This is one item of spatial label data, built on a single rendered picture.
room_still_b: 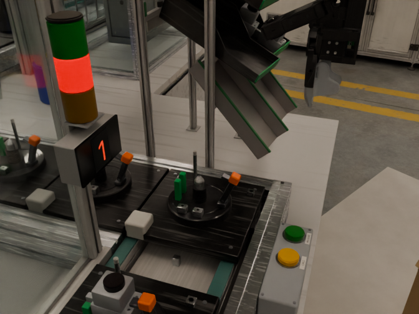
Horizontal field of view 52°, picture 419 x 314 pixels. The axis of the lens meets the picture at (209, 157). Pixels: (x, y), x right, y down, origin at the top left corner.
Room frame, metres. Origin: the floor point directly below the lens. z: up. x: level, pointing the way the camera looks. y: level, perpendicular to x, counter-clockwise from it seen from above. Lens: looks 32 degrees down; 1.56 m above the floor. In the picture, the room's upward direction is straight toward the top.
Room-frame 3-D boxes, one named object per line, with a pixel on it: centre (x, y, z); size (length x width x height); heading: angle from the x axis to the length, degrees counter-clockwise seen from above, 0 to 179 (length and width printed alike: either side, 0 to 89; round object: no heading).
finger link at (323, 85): (0.70, -0.20, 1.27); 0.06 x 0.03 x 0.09; 71
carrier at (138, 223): (0.74, 0.02, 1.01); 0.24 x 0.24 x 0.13; 71
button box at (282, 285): (0.59, -0.15, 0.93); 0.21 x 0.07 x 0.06; 161
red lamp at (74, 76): (0.60, 0.20, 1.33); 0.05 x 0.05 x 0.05
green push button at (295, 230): (0.66, -0.17, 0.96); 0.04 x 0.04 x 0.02
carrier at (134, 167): (0.82, 0.25, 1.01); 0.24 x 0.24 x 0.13; 71
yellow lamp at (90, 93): (0.60, 0.20, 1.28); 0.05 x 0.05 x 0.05
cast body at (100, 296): (0.42, 0.14, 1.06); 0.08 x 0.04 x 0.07; 71
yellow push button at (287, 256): (0.59, -0.15, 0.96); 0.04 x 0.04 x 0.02
